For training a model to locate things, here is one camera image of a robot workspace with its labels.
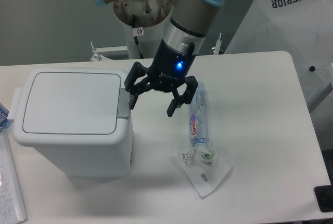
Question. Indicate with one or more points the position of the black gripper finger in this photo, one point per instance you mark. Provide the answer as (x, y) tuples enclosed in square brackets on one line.
[(137, 82), (186, 98)]

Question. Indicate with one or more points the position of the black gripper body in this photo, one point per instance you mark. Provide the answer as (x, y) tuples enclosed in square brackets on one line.
[(169, 69)]

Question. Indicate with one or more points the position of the white push-top trash can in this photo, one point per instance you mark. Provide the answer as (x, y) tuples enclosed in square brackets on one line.
[(77, 118)]

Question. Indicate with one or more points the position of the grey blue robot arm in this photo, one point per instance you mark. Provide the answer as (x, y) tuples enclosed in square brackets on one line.
[(180, 44)]

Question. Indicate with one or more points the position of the clear plastic water bottle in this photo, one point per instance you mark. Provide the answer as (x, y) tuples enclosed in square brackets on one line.
[(198, 119)]

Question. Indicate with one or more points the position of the crumpled clear plastic wrapper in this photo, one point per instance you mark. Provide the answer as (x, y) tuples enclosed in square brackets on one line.
[(206, 167)]

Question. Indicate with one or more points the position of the white superior umbrella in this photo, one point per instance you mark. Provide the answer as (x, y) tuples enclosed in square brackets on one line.
[(303, 28)]

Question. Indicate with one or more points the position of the blue white box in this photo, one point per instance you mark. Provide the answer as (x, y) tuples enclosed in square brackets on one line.
[(4, 122)]

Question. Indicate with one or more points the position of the black device at edge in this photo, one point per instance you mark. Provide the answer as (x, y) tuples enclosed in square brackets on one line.
[(324, 197)]

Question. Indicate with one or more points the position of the white metal base frame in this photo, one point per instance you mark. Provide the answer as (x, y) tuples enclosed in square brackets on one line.
[(112, 53)]

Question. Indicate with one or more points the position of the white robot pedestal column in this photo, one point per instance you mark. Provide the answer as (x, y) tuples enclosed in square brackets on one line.
[(144, 22)]

